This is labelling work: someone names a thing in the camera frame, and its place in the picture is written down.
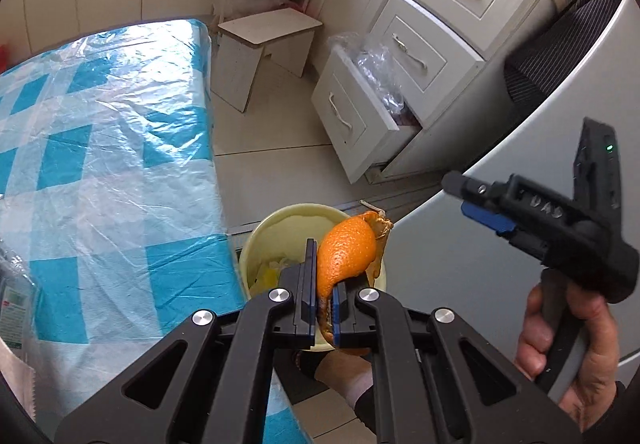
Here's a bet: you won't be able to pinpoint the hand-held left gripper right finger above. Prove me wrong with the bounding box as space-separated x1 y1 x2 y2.
331 274 583 444

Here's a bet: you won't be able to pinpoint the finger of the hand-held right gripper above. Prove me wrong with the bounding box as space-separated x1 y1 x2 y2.
460 201 517 236
441 171 506 205

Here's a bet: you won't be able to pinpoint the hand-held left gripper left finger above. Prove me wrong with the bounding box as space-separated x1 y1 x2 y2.
54 238 321 444

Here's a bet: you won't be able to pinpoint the curled orange peel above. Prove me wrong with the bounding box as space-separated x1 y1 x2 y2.
316 210 394 357

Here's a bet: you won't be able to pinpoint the yellow plastic bin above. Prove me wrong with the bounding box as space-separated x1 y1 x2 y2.
239 204 390 352

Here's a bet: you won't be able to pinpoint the clear packet with green label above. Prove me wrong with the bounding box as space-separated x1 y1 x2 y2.
0 244 38 355

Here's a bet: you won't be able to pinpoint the white paper wrapper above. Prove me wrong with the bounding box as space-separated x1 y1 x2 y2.
0 339 40 425

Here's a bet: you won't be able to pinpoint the person's right hand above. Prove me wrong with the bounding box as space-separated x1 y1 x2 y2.
515 284 620 420

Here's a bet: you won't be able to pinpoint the person's leg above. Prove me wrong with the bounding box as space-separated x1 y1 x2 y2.
295 349 376 430

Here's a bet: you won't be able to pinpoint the white refrigerator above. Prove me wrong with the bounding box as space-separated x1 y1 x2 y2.
380 0 640 395

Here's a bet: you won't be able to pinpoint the open white drawer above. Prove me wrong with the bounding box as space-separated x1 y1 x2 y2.
311 44 426 185

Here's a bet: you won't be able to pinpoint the clear plastic bags in drawer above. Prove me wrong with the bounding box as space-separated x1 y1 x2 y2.
327 31 416 127

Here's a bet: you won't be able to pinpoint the blue checked plastic tablecloth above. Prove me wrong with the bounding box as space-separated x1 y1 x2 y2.
0 18 301 432

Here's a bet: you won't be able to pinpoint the white stool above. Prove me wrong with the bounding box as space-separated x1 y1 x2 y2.
216 7 323 114

